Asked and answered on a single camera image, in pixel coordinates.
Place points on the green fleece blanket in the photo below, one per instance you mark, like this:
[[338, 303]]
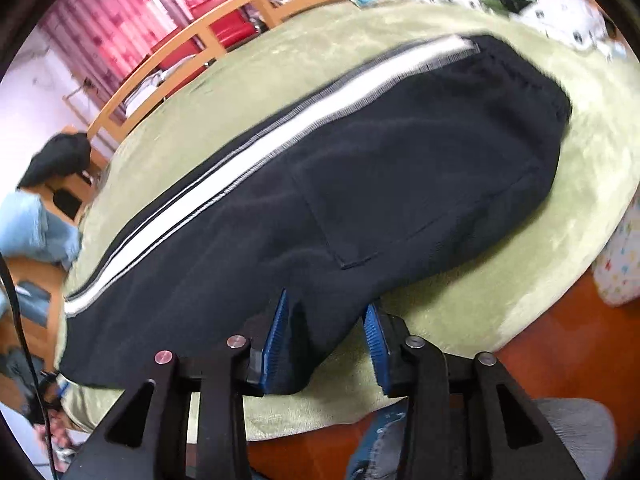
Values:
[[500, 300]]

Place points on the small pale blue toy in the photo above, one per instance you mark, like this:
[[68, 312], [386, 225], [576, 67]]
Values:
[[616, 52]]

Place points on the black garment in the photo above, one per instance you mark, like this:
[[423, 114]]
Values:
[[55, 157]]

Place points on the person's leg in jeans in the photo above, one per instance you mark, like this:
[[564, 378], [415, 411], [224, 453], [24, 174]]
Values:
[[375, 440]]

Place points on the white floral pillow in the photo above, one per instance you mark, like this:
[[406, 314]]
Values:
[[550, 10]]

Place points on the wooden bed frame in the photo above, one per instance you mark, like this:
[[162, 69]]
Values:
[[200, 25]]

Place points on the white star-print cloth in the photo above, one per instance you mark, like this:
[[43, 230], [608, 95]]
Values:
[[620, 260]]

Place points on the red chair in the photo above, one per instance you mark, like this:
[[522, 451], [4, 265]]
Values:
[[225, 25], [175, 45]]

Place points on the light blue fleece throw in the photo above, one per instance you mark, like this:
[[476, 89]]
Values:
[[30, 225]]

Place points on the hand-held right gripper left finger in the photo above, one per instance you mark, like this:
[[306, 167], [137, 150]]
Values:
[[275, 340]]

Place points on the black pants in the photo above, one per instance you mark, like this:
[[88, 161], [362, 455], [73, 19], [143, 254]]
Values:
[[400, 160]]

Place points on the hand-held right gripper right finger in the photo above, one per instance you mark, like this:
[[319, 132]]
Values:
[[375, 345]]

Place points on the person's grey garment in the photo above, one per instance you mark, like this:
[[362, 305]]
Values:
[[580, 430]]

